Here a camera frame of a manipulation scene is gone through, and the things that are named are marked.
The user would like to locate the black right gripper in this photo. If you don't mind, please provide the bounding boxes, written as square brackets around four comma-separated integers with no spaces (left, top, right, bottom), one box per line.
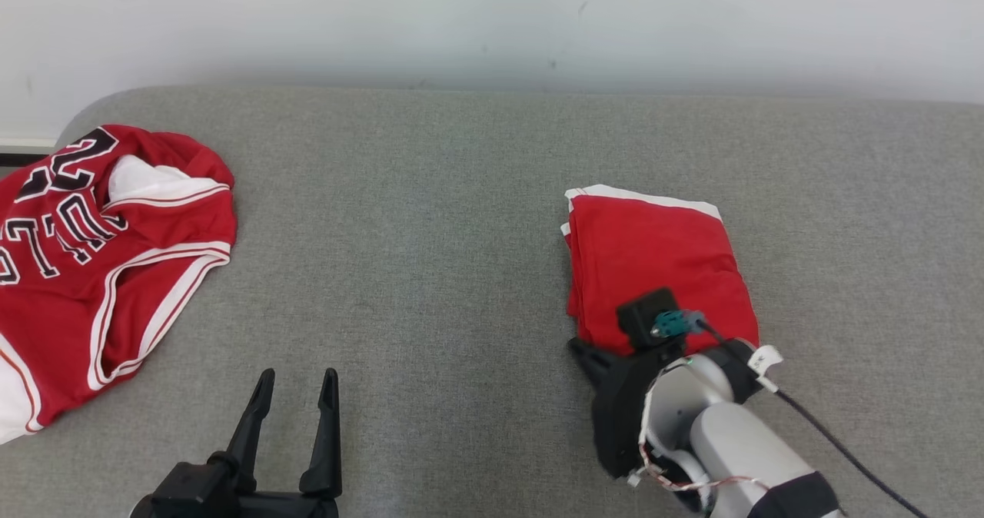
[567,337,685,479]

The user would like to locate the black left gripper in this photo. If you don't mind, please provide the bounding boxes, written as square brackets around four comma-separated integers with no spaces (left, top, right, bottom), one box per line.
[131,369,343,518]

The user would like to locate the red Bulls basketball shorts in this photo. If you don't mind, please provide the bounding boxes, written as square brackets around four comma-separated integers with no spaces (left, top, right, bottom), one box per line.
[561,184,760,357]

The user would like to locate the red Bulls basketball jersey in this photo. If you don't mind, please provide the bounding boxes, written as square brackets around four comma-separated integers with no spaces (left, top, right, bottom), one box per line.
[0,125,238,446]

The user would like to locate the thin black camera cable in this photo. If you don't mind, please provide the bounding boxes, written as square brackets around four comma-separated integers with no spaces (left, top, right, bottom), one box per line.
[692,314,932,518]

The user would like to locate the black wall baseboard strip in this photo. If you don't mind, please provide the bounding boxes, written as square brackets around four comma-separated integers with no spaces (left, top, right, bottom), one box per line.
[0,138,61,168]

